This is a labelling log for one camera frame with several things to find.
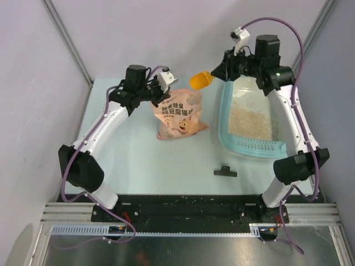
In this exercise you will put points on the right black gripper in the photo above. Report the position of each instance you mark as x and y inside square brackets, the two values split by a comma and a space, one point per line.
[226, 70]

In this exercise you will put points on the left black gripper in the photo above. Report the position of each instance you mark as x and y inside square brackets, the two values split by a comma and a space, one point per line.
[164, 96]

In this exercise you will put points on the pink cat litter bag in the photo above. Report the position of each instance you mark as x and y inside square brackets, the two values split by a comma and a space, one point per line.
[179, 115]

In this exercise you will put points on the yellow plastic litter scoop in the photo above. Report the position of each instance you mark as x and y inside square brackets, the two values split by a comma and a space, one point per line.
[201, 80]

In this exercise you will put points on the black bag clip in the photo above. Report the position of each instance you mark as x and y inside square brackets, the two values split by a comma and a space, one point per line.
[225, 171]

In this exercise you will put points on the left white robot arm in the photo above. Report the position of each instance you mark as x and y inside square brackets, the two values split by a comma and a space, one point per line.
[78, 161]

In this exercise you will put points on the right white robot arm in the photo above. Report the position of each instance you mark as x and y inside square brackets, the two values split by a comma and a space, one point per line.
[304, 155]

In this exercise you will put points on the clean litter in box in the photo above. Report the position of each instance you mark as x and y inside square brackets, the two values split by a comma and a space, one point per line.
[244, 122]

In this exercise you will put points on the teal plastic litter box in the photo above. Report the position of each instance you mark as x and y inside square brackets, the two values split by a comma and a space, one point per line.
[245, 92]

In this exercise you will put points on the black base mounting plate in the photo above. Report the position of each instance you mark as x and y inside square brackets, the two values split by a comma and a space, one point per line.
[243, 208]

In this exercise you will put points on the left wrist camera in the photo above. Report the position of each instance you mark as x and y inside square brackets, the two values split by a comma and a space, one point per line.
[166, 78]

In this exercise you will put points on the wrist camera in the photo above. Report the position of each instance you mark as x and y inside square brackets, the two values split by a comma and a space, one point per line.
[166, 78]
[240, 37]

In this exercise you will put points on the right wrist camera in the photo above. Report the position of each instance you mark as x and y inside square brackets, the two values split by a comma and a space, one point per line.
[240, 37]

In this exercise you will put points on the grey slotted cable duct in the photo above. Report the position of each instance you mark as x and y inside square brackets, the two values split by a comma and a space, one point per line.
[115, 231]

